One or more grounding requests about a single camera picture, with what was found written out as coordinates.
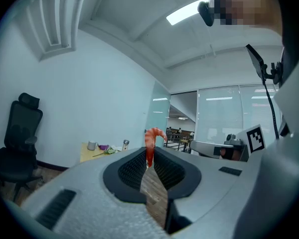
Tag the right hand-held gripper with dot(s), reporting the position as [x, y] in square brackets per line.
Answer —
[254, 138]

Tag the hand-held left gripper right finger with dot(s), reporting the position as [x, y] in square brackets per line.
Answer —
[209, 190]

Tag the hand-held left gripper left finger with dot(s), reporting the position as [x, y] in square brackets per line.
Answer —
[89, 208]

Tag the orange cooked shrimp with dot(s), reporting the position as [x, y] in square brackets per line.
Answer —
[150, 148]

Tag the black metal railing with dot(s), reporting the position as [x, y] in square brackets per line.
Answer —
[175, 143]

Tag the window with white blinds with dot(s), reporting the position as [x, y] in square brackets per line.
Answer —
[221, 116]

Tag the small yellow wooden table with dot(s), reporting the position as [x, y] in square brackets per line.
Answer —
[87, 155]

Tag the frosted glass door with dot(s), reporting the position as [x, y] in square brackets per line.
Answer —
[158, 116]

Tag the white and green flowers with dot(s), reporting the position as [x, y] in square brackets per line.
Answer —
[110, 150]

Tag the purple cloth item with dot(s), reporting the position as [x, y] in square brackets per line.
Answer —
[103, 147]

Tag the metal mug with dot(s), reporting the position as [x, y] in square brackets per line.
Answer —
[91, 145]

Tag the glass bottle with metal lid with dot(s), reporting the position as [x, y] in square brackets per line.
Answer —
[125, 146]

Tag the black office chair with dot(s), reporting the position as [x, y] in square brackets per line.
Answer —
[17, 143]

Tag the rectangular ceiling light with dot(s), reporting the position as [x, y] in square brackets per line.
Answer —
[184, 11]

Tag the person's head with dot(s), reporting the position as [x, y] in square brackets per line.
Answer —
[249, 6]

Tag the black phone on mount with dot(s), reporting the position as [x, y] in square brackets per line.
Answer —
[255, 60]

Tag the black head-mounted camera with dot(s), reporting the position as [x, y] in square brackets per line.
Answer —
[206, 12]

